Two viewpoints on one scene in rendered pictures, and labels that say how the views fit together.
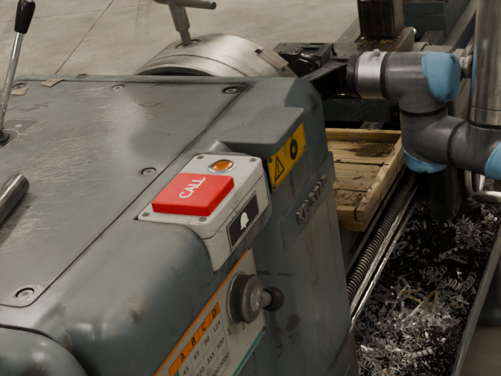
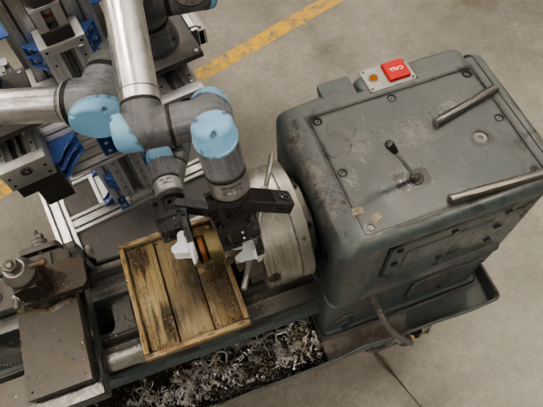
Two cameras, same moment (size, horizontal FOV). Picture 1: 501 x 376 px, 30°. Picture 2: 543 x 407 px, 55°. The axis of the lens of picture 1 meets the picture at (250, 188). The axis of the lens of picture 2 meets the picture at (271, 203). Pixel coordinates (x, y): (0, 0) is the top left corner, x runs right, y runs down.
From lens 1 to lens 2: 188 cm
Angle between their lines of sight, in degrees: 83
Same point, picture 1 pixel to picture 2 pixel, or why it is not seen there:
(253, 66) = (257, 171)
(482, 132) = not seen: hidden behind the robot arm
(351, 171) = (168, 255)
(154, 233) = (418, 67)
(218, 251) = not seen: hidden behind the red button
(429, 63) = (165, 153)
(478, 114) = not seen: hidden behind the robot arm
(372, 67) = (175, 179)
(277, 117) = (329, 88)
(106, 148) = (389, 126)
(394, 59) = (168, 169)
